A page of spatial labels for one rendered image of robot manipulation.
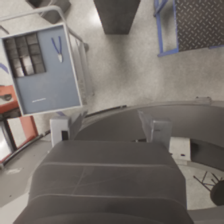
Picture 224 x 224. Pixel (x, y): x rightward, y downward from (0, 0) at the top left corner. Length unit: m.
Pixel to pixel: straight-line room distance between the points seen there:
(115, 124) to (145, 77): 0.91
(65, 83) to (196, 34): 0.95
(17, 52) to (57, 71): 0.28
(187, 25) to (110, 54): 0.82
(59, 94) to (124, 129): 0.52
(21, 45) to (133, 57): 1.04
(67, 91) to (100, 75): 0.69
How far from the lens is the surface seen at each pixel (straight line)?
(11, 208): 0.37
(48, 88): 1.22
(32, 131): 1.86
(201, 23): 1.34
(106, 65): 1.78
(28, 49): 1.25
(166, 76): 1.86
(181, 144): 1.18
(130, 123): 1.06
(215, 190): 2.06
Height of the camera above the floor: 1.78
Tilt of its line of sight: 75 degrees down
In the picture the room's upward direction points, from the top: 174 degrees counter-clockwise
